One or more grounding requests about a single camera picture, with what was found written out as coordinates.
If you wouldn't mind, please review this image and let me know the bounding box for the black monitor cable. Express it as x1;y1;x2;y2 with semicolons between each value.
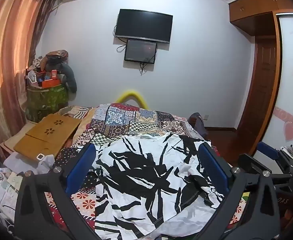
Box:
139;61;149;76

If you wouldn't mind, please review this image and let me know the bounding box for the yellow curved tube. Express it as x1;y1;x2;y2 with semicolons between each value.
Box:
115;89;147;108

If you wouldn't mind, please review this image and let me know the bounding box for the black wall television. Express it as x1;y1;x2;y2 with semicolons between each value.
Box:
114;9;173;43

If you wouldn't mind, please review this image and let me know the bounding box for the pink striped curtain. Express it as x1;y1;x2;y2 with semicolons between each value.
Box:
0;0;59;159

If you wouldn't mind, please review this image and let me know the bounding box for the grey padded jacket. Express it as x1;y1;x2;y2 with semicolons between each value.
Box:
60;62;77;93

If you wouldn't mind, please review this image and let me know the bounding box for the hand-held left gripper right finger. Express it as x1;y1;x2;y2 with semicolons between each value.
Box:
198;140;282;240

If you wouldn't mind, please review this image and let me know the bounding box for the patchwork printed blanket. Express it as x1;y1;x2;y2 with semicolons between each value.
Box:
44;102;249;240

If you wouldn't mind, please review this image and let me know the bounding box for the dark clothing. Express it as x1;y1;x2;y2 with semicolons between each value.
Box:
188;113;210;140

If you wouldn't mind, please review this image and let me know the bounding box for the wooden overhead cabinet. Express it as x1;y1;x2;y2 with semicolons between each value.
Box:
228;0;293;37

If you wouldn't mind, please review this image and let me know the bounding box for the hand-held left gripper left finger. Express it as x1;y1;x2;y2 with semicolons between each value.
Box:
14;142;104;240

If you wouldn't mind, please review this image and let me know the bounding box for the small black wall monitor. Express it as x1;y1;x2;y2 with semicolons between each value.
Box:
124;39;158;64

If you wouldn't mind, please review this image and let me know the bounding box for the pile of white papers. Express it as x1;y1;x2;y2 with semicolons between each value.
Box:
0;152;57;230

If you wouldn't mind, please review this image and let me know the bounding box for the wooden lap desk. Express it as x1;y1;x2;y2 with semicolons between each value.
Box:
13;114;82;161

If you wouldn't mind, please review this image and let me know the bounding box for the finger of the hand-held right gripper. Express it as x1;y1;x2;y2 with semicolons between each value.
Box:
238;153;293;188
257;141;293;167

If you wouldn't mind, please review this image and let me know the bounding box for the black and white patterned shirt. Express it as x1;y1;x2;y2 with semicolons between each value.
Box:
93;132;224;240

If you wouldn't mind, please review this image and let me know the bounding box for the orange box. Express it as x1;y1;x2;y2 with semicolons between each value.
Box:
42;79;61;88

